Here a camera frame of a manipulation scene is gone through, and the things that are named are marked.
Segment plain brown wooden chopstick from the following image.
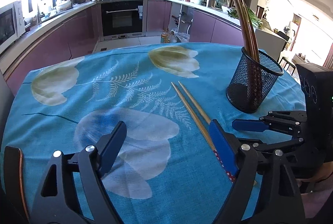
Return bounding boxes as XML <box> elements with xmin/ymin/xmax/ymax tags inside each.
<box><xmin>237</xmin><ymin>0</ymin><xmax>261</xmax><ymax>100</ymax></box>

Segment dark brown wooden chopstick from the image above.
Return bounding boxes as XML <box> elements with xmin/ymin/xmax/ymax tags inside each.
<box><xmin>240</xmin><ymin>0</ymin><xmax>262</xmax><ymax>100</ymax></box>

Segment pink sleeve right forearm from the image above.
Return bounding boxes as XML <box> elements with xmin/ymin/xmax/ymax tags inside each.
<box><xmin>301</xmin><ymin>176</ymin><xmax>332</xmax><ymax>218</ymax></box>

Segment purple kitchen cabinets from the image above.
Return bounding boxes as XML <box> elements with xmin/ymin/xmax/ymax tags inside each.
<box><xmin>1</xmin><ymin>0</ymin><xmax>243</xmax><ymax>93</ymax></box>

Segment kitchen faucet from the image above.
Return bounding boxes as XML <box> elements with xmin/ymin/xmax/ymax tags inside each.
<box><xmin>37</xmin><ymin>0</ymin><xmax>45</xmax><ymax>23</ymax></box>

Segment black mesh utensil holder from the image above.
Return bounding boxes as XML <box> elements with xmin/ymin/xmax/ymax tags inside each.
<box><xmin>226</xmin><ymin>47</ymin><xmax>283</xmax><ymax>113</ymax></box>

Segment black stool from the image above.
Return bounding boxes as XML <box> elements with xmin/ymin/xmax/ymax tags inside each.
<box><xmin>278</xmin><ymin>56</ymin><xmax>296</xmax><ymax>76</ymax></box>

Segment blue floral tablecloth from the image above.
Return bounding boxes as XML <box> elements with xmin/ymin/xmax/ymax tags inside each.
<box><xmin>2</xmin><ymin>43</ymin><xmax>305</xmax><ymax>223</ymax></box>

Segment green leafy vegetables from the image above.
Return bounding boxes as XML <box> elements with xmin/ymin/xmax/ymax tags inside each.
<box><xmin>228</xmin><ymin>7</ymin><xmax>263</xmax><ymax>29</ymax></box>

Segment cooking oil bottle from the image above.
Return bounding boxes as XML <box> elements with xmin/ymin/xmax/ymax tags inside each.
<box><xmin>160</xmin><ymin>29</ymin><xmax>170</xmax><ymax>44</ymax></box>

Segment black built-in oven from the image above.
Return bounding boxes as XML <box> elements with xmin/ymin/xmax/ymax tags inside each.
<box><xmin>101</xmin><ymin>0</ymin><xmax>144</xmax><ymax>37</ymax></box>

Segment white microwave oven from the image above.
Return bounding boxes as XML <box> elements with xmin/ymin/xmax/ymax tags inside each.
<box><xmin>0</xmin><ymin>1</ymin><xmax>25</xmax><ymax>53</ymax></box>

